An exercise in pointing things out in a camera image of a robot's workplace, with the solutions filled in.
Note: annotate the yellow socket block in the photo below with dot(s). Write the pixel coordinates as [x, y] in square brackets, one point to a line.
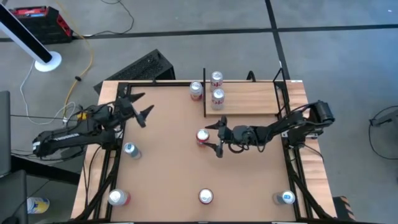
[81, 116]

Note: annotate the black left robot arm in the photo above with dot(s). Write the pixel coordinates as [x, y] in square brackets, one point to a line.
[71, 137]

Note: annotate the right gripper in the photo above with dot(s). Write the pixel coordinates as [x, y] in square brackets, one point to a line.
[239, 134]

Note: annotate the pink fruit-print drink can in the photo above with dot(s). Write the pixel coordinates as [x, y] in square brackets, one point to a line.
[116, 197]

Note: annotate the black aluminium table frame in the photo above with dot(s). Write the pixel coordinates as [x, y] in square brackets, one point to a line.
[174, 84]

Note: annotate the black orange striped block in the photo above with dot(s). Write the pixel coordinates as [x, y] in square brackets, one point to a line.
[342, 207]

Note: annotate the blue silver Red Bull can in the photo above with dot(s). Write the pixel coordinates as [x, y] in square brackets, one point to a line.
[287, 197]
[130, 148]

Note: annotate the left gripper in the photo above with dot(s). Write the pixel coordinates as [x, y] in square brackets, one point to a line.
[124, 110]

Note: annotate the yellow and white can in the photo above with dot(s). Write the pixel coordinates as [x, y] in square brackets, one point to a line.
[37, 205]

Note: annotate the grey floor device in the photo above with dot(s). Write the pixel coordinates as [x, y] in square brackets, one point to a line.
[385, 118]

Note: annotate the white and black floor pole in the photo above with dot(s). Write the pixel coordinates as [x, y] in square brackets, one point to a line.
[46, 60]

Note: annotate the silver Diet Coke can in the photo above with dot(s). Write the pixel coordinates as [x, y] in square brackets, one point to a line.
[217, 98]
[216, 77]

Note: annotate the red Fanta can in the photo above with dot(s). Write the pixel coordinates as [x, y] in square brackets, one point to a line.
[206, 196]
[202, 135]

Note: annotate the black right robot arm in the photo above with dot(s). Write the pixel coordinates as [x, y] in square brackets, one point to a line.
[286, 124]

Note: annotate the red and black toolbox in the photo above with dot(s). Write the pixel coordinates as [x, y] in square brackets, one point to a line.
[43, 26]

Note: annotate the tan table cover sheet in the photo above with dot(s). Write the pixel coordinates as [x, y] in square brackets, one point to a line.
[174, 168]

